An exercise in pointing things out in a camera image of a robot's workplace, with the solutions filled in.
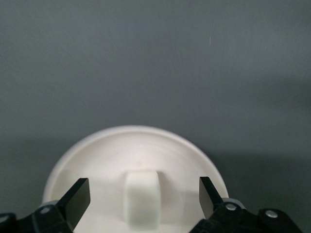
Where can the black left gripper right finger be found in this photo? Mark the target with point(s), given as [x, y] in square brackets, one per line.
[209, 199]

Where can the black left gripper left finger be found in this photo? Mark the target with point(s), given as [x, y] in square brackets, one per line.
[77, 201]

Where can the dark grey table mat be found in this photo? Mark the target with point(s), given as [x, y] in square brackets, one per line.
[145, 60]

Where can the round cream plate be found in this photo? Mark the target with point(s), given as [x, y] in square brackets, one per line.
[136, 150]

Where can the white steamed bun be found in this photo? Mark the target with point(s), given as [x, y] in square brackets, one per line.
[142, 199]

